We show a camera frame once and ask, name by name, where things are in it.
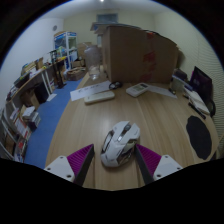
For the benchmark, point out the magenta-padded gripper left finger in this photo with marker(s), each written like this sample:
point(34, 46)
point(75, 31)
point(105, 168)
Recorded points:
point(61, 165)

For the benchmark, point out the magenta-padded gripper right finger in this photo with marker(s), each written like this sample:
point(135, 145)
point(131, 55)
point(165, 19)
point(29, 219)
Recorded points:
point(166, 164)

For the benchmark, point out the white and black computer mouse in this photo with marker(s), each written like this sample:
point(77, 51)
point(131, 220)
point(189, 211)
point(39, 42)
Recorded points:
point(118, 143)

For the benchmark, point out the black round mouse pad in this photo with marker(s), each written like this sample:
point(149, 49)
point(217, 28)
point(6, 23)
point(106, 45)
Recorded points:
point(199, 136)

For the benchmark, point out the cluttered shelf unit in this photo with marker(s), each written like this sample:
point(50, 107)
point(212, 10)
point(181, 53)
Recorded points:
point(16, 130)

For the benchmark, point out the long black pen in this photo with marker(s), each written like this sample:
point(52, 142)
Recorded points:
point(196, 110)

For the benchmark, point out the white paper sheet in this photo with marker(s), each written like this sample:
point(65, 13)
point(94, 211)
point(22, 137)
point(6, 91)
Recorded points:
point(87, 91)
point(163, 91)

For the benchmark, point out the white remote with display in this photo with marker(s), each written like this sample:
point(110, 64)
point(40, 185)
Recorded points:
point(137, 89)

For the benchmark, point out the dark computer monitor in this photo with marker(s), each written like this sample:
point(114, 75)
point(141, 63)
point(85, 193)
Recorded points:
point(201, 83)

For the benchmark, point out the small brown cardboard box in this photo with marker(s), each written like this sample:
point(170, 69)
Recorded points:
point(76, 73)

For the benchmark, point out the black floor stand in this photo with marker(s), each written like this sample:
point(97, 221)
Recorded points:
point(56, 71)

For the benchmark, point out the clear plastic water jug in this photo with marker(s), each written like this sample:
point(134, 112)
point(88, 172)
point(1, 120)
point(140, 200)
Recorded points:
point(92, 61)

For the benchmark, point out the large brown cardboard box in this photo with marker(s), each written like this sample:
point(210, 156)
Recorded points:
point(133, 55)

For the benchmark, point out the blue and white cabinet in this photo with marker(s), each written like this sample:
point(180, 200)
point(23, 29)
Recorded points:
point(65, 46)

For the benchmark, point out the pale blue door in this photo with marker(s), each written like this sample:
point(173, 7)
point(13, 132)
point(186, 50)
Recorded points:
point(107, 17)

